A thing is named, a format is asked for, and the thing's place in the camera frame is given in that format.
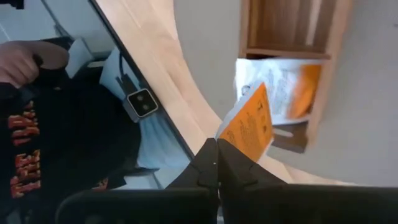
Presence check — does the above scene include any black camera cable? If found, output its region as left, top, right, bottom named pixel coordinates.
left=115, top=52, right=137, bottom=100

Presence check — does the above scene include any silver-framed black camera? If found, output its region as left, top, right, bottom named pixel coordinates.
left=123, top=88, right=159, bottom=124

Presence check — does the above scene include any black table frame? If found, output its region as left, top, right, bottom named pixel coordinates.
left=88, top=0, right=197, bottom=161

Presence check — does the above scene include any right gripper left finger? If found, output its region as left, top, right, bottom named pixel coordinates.
left=55, top=138, right=220, bottom=224

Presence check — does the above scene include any person's hand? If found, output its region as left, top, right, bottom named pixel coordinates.
left=0, top=39, right=70, bottom=90

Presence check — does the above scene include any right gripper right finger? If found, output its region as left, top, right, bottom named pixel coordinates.
left=218, top=139, right=398, bottom=224

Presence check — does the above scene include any grey chair armrest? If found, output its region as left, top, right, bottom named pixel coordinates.
left=65, top=37, right=96, bottom=78

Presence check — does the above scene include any wooden tea box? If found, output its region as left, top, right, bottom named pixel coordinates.
left=238, top=0, right=354, bottom=155

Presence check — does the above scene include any person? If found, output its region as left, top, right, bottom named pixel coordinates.
left=0, top=36, right=194, bottom=224

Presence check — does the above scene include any orange white tea packet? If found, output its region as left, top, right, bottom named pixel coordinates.
left=233, top=57, right=323, bottom=126
left=215, top=81, right=275, bottom=163

